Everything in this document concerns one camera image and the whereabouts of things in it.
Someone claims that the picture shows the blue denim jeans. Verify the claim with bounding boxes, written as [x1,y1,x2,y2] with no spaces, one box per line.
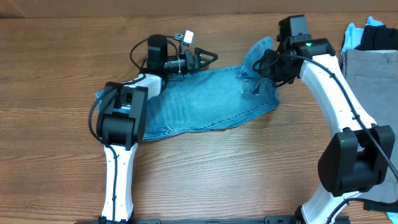
[94,36,280,141]

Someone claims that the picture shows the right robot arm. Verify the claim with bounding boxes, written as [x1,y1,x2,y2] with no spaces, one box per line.
[252,15,395,224]

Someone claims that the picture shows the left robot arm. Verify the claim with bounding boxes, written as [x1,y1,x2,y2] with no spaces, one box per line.
[88,31,218,223]

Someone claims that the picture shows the light blue garment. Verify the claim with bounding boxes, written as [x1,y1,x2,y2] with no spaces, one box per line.
[341,16,384,55]

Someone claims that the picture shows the grey trousers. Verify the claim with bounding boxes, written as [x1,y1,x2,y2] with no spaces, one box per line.
[340,49,398,202]

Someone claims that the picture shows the black garment with white print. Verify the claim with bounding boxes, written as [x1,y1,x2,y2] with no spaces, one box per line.
[355,25,397,50]

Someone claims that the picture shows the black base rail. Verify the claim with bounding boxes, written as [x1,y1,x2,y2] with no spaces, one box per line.
[76,216,351,224]

